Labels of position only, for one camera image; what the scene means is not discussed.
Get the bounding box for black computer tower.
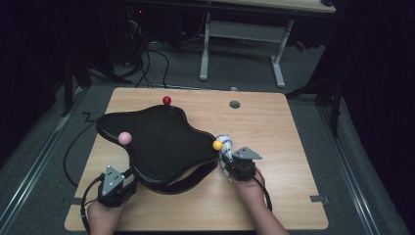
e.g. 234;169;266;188
125;4;150;67

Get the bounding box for desk with white metal frame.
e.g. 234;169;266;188
199;0;337;89

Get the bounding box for person's right hand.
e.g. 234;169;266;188
233;172;267;210

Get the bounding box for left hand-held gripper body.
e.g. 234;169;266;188
97;165;139;209

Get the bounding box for right hand-held gripper cable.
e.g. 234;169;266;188
254;167;273;212

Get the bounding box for black wavy tray with stand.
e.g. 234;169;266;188
96;96;224;196

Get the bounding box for long black floor cable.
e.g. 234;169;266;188
63;112;101;189

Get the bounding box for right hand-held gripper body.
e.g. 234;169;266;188
224;146;263;182

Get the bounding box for metal floor rail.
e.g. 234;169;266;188
317;106;380;235
0;87;86;229

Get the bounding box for white striped cloth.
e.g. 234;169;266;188
216;134;235;183

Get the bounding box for black metal stand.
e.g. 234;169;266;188
62;55;131;117
285;74;344;138

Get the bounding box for hand-held gripper cable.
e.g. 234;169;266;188
79;172;107;234
254;167;273;212

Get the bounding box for person's left hand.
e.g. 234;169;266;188
87;199;126;235

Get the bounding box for left hand-held gripper cable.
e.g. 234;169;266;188
79;172;107;234

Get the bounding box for bundle of black cables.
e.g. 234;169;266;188
123;38;170;89

